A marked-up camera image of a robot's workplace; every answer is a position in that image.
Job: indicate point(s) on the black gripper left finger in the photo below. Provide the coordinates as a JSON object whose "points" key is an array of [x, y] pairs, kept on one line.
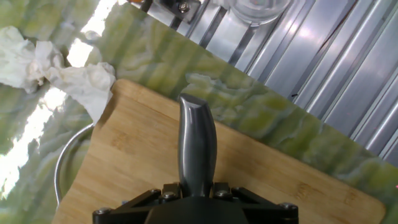
{"points": [[124, 213]]}

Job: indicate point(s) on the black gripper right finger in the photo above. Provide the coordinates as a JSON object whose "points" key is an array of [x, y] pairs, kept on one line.
{"points": [[270, 213]]}

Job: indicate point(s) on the stainless steel cleaver knife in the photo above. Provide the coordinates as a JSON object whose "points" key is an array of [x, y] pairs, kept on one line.
{"points": [[197, 143]]}

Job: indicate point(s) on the bamboo cutting board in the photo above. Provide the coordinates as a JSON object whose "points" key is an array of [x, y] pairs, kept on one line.
{"points": [[264, 180]]}

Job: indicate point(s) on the crumpled white tissue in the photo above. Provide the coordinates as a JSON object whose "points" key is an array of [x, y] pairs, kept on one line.
{"points": [[81, 84]]}

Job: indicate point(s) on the green marble pattern mat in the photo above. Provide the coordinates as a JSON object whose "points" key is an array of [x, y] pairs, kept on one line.
{"points": [[171, 56]]}

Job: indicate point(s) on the aluminium frame bar with bracket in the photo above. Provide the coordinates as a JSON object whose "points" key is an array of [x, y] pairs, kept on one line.
{"points": [[183, 7]]}

